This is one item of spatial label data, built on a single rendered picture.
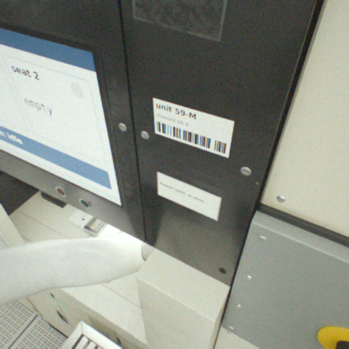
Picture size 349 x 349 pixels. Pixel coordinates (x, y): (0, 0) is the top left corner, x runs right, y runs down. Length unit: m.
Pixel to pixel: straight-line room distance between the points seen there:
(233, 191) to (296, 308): 0.16
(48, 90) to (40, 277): 0.32
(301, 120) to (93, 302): 0.89
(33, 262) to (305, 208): 0.43
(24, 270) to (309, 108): 0.47
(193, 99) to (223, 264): 0.22
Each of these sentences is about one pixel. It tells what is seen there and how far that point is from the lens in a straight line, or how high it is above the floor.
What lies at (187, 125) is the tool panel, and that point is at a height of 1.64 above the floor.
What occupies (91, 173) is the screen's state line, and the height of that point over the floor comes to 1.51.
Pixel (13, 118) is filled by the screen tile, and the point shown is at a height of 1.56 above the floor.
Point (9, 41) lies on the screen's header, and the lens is 0.38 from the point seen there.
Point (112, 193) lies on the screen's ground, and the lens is 0.41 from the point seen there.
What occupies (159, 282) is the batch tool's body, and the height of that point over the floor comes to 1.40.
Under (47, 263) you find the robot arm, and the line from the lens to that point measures 0.57.
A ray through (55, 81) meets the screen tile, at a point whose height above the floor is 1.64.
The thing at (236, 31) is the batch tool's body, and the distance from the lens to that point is 0.22.
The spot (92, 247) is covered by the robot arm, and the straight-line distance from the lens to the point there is 0.56.
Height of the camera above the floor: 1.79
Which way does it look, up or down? 44 degrees down
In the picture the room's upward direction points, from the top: straight up
